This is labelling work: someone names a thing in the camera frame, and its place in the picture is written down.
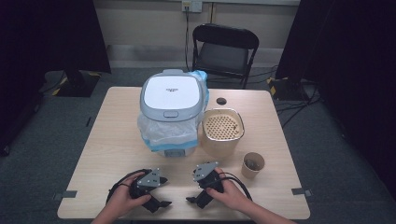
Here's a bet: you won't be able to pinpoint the black wall power cable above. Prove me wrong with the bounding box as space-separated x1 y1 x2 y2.
184 6 191 72

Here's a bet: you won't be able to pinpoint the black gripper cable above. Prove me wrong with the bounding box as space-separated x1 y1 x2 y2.
218 172 253 202
106 168 151 204

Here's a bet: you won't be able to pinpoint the dark wet tea leaves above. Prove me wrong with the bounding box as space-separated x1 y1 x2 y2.
244 159 262 172

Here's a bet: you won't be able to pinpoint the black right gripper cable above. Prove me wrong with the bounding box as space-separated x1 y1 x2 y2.
218 172 253 202

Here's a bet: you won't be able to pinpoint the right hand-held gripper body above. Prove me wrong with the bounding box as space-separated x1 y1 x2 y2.
192 161 226 194

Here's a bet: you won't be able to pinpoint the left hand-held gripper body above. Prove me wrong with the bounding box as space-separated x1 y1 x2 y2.
130 168 169 200

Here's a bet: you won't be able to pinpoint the person's left hand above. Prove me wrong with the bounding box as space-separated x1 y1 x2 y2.
106 172 152 218

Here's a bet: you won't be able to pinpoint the white wall outlet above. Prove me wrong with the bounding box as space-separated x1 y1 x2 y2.
181 0 204 13

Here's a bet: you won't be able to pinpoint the beige container with strainer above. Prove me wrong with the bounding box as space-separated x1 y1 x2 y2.
200 107 246 159

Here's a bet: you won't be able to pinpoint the black folding chair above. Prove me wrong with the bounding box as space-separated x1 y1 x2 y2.
191 22 261 91

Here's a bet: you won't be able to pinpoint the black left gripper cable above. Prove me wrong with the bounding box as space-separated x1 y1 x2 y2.
106 168 151 204

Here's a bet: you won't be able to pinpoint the person's right hand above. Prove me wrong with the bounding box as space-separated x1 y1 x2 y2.
205 167 250 212

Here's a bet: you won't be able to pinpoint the black floor cables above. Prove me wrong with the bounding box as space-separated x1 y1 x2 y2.
248 64 322 129

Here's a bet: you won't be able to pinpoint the black curtain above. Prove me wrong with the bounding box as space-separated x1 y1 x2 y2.
0 0 112 153
275 0 396 202

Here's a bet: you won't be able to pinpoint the brown paper cup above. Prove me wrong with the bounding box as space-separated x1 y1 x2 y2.
241 151 266 180

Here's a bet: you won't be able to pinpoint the black stand base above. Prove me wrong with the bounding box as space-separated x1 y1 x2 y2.
53 69 103 98
266 76 313 102

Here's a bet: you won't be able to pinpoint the white lidded trash bin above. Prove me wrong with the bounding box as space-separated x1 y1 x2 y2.
139 68 210 158

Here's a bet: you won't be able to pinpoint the clear plastic bin liner bag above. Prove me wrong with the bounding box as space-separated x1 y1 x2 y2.
136 69 210 153

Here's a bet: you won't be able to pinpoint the grey tape strip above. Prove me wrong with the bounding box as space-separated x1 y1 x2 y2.
291 188 313 197
52 189 78 201

